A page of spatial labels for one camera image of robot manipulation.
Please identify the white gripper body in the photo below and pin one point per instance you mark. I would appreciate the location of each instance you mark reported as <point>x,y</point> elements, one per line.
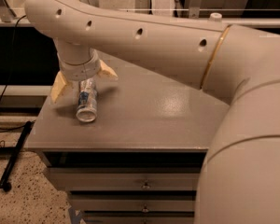
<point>78,72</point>

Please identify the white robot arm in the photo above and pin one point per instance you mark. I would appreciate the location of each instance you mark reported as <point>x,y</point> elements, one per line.
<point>240,66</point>

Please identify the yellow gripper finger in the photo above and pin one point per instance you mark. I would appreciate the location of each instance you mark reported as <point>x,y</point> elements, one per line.
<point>59,86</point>
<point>106,71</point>

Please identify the grey drawer cabinet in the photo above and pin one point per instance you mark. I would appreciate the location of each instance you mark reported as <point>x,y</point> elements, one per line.
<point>139,161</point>

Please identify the black rod on floor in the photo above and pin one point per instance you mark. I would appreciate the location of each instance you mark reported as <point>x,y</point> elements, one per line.
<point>5,185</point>

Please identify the metal railing frame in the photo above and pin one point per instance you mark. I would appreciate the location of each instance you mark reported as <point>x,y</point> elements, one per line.
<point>177,10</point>

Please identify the blue silver redbull can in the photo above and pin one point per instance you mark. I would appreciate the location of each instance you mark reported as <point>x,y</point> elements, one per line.
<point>87,104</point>

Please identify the clear plastic water bottle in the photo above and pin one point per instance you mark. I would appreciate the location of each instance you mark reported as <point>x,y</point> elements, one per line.
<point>217,17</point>

